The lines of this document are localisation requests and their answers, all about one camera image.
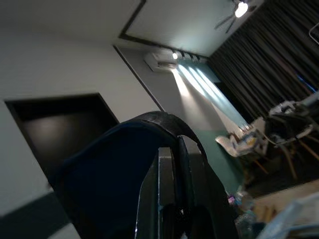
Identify chair piled with dark clothes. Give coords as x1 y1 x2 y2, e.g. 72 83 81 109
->
263 92 319 180

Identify dark pleated curtain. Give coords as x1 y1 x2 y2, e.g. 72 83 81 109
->
207 0 319 125

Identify light blue plastic sheet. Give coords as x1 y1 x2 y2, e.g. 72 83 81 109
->
258 191 319 239

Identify light wooden table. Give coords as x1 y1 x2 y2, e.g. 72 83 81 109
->
245 179 319 226

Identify ceiling fan with lamp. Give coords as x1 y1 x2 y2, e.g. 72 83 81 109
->
215 0 258 33

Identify clear plastic bottle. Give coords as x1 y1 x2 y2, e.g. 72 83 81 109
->
235 211 258 231
234 190 251 209

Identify dark wooden door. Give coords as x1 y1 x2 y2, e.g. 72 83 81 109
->
4 93 121 193

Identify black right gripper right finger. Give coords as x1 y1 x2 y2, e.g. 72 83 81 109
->
175 135 200 239

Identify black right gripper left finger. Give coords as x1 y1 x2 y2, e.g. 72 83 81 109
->
136 147 176 239

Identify white shell chair wooden legs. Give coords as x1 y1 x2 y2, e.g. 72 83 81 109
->
215 133 270 175

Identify white wall air conditioner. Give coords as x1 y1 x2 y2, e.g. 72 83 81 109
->
144 51 177 72

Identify printed white cloth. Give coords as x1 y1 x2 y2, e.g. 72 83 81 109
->
230 129 269 156

